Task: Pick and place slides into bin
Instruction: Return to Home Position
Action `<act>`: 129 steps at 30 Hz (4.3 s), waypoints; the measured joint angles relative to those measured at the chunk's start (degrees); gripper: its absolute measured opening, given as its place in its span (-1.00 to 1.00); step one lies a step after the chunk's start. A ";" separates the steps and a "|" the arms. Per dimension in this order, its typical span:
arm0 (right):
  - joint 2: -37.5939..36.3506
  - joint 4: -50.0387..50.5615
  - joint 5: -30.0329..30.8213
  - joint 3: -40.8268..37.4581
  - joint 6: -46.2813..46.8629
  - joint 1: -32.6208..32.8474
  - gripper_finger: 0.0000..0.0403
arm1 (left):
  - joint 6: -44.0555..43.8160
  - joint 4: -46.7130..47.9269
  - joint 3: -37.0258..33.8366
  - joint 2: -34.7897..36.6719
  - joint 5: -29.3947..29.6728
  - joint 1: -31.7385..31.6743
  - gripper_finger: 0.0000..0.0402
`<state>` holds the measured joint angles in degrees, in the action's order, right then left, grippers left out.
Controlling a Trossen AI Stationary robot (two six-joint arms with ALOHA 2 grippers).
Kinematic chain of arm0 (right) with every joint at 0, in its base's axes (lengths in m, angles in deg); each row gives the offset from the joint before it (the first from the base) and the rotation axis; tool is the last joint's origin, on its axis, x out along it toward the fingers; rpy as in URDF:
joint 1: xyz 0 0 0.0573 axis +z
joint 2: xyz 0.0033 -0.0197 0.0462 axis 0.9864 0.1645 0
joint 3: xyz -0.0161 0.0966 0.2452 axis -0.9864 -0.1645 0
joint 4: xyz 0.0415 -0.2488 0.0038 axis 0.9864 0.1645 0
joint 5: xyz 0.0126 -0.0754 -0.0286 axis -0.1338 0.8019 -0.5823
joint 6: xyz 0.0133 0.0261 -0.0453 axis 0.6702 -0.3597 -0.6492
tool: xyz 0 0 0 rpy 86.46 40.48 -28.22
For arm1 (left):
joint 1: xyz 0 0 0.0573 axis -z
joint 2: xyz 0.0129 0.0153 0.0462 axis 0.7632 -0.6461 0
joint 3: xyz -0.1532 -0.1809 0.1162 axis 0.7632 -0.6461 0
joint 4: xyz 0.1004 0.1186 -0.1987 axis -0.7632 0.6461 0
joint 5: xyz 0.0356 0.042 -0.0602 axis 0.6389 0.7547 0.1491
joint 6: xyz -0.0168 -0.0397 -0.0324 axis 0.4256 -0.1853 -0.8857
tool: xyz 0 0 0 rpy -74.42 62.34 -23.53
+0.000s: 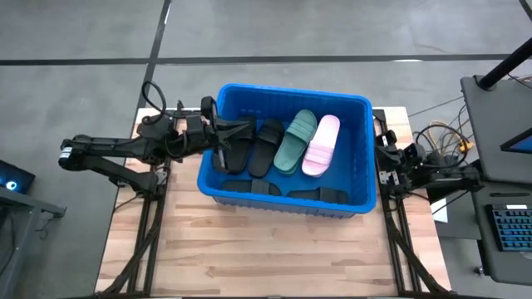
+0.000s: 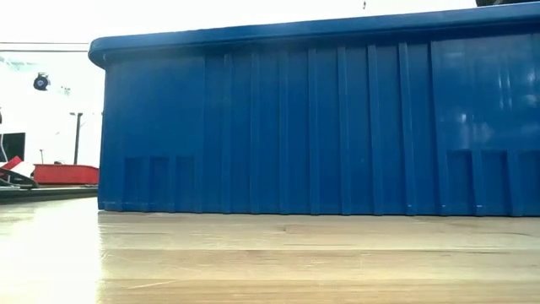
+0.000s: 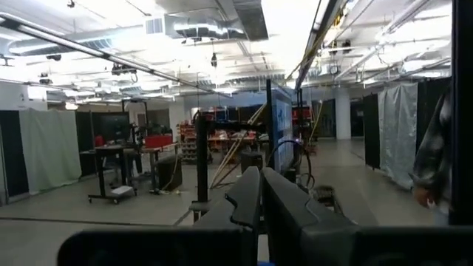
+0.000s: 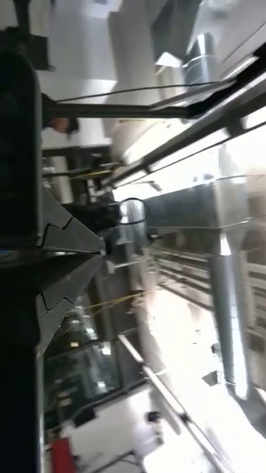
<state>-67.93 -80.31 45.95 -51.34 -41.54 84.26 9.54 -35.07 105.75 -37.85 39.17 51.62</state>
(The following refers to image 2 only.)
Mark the round black ceiling camera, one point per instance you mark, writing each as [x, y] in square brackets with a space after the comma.
[41, 81]

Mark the red plastic bin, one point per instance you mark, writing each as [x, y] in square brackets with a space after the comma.
[67, 174]

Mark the black aluminium table frame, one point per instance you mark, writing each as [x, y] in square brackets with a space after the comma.
[50, 194]

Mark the black background monitor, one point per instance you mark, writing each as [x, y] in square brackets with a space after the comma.
[14, 145]

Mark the overhead ceiling rail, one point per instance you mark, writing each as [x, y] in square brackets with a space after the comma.
[42, 43]

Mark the black upright post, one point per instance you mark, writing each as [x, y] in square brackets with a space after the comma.
[77, 139]

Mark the blue plastic bin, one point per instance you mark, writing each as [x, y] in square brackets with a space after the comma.
[295, 126]

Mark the red and white object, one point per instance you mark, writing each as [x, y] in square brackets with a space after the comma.
[23, 169]

